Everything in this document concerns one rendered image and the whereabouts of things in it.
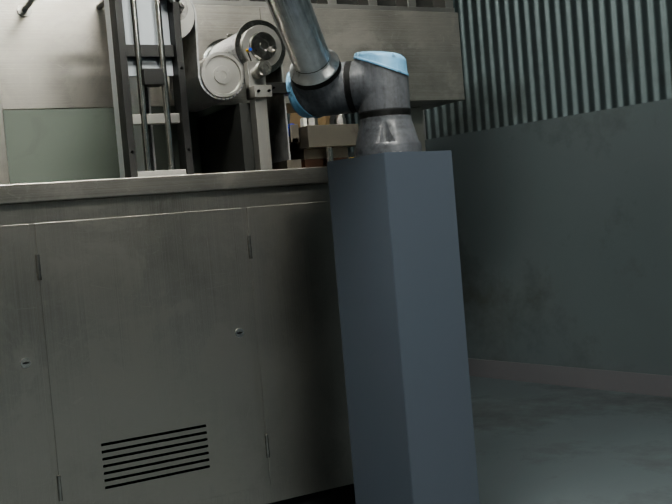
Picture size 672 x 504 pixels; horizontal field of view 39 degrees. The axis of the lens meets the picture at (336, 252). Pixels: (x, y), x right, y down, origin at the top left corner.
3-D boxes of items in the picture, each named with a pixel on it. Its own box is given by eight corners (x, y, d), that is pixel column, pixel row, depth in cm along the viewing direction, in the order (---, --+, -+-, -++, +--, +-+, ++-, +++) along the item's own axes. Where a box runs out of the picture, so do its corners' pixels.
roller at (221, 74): (203, 97, 252) (199, 51, 251) (172, 111, 274) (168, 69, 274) (245, 96, 257) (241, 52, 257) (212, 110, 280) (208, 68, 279)
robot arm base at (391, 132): (436, 151, 213) (432, 106, 213) (385, 153, 204) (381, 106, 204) (391, 158, 225) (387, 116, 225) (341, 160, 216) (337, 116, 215)
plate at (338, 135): (309, 147, 262) (307, 125, 262) (252, 160, 297) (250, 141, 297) (360, 145, 270) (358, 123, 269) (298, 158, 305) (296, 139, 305)
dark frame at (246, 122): (245, 177, 257) (239, 102, 256) (203, 186, 286) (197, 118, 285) (270, 176, 260) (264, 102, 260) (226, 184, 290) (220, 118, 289)
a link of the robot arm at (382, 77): (405, 106, 207) (400, 43, 206) (345, 113, 211) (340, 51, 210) (416, 110, 218) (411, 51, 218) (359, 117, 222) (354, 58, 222)
